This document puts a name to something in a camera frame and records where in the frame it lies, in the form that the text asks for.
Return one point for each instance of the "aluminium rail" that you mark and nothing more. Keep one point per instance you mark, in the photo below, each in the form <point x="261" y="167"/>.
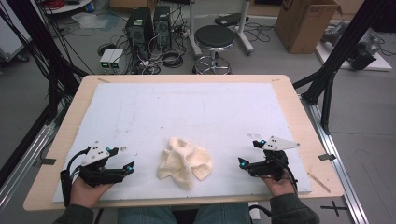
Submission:
<point x="336" y="168"/>
<point x="28" y="155"/>

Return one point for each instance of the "person's right hand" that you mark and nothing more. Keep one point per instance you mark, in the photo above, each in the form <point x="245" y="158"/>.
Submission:
<point x="280" y="186"/>

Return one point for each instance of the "cream cloth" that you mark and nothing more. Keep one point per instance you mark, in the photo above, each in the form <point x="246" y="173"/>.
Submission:
<point x="183" y="161"/>

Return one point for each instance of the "cardboard box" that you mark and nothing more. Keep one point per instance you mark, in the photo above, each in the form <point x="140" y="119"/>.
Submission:
<point x="303" y="26"/>

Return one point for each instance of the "small white power box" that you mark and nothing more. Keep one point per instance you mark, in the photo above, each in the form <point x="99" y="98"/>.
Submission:
<point x="116" y="59"/>
<point x="106" y="59"/>

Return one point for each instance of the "black computer tower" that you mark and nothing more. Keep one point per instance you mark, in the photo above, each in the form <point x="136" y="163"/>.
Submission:
<point x="162" y="26"/>
<point x="138" y="31"/>

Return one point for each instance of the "clear plastic sheet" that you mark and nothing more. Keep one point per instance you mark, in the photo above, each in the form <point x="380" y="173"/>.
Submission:
<point x="90" y="21"/>

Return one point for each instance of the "person's left hand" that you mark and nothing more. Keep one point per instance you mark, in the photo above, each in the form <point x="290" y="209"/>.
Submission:
<point x="84" y="194"/>

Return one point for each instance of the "black round stool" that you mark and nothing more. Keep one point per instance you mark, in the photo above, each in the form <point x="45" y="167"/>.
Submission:
<point x="214" y="36"/>

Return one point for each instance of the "flat black case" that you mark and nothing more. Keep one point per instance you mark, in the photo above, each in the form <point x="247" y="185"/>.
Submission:
<point x="230" y="19"/>

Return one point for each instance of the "round white table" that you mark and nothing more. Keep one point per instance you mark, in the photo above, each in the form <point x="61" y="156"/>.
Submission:
<point x="67" y="6"/>

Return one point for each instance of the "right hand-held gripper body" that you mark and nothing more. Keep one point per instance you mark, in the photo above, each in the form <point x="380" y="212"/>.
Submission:
<point x="271" y="166"/>

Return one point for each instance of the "grey machine on white board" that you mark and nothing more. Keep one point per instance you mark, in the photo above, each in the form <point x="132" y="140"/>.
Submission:
<point x="364" y="49"/>

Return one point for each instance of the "black metal frame strut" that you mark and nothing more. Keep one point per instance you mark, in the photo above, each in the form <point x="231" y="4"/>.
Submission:
<point x="342" y="49"/>
<point x="40" y="40"/>

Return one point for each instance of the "black tape piece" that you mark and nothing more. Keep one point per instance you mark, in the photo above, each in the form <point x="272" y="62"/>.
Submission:
<point x="48" y="161"/>
<point x="327" y="157"/>

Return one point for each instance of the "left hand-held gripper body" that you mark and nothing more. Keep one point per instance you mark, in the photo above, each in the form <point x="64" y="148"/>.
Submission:
<point x="99" y="174"/>

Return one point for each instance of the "white table mat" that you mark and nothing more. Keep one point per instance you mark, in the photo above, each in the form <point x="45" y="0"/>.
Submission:
<point x="186" y="109"/>

